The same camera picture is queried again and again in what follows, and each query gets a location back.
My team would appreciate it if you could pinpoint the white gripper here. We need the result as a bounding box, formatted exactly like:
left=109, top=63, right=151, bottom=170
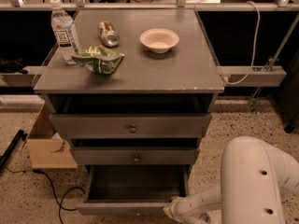
left=164, top=196, right=186, bottom=223

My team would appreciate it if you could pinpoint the grey bottom drawer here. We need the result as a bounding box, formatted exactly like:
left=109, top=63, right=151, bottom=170
left=77, top=165, right=189, bottom=216

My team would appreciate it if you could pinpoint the grey drawer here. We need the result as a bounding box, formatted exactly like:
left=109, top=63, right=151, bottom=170
left=50, top=114, right=211, bottom=139
left=77, top=165, right=189, bottom=216
left=71, top=147, right=198, bottom=165

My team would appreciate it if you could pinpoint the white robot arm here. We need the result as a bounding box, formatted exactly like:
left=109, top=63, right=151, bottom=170
left=164, top=136, right=299, bottom=224

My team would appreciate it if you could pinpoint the grey top drawer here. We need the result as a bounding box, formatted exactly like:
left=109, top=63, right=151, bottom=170
left=50, top=114, right=211, bottom=139

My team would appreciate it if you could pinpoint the grey middle drawer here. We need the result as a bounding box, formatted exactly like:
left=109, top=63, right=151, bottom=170
left=71, top=147, right=198, bottom=165

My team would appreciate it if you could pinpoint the grey wooden drawer cabinet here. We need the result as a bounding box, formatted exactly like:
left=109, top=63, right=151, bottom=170
left=33, top=8, right=225, bottom=186

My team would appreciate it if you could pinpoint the cardboard box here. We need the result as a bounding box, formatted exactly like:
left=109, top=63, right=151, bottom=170
left=26, top=105, right=78, bottom=169

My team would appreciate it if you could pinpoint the dark cabinet at right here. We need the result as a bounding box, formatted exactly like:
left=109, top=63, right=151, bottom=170
left=275, top=51, right=299, bottom=133

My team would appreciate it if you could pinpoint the green chip bag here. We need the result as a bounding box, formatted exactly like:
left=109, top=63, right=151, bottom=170
left=72, top=44, right=124, bottom=75

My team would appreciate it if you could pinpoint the white paper bowl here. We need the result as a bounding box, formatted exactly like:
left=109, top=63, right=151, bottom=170
left=139, top=28, right=179, bottom=54

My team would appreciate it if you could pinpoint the black bar on floor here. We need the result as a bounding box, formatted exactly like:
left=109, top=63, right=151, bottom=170
left=0, top=130, right=27, bottom=171

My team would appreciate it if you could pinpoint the crushed aluminium can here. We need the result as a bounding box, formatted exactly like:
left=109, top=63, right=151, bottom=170
left=98, top=21, right=120, bottom=48

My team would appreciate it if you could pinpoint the clear plastic water bottle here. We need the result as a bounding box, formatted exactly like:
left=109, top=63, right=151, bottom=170
left=50, top=0, right=80, bottom=64

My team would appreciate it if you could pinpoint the black floor cable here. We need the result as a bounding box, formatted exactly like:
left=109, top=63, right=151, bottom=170
left=4, top=164, right=87, bottom=224

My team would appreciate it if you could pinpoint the white cable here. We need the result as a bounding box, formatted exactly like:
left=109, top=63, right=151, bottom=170
left=221, top=0, right=262, bottom=86

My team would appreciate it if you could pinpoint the aluminium frame rail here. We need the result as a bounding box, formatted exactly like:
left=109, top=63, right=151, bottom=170
left=0, top=66, right=286, bottom=87

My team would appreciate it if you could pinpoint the black object on rail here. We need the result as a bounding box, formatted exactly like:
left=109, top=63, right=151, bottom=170
left=0, top=59, right=28, bottom=74

